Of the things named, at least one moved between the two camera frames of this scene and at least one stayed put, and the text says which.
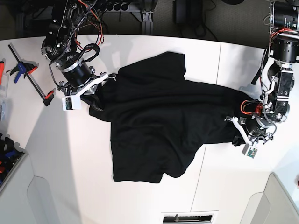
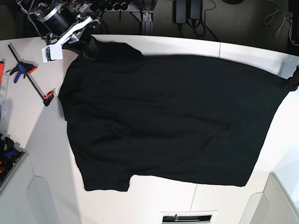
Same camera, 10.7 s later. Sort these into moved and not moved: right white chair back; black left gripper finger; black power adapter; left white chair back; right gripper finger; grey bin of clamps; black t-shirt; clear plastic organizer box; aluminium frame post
Moved: black t-shirt; black left gripper finger; right gripper finger
Not moved: grey bin of clamps; aluminium frame post; black power adapter; left white chair back; clear plastic organizer box; right white chair back
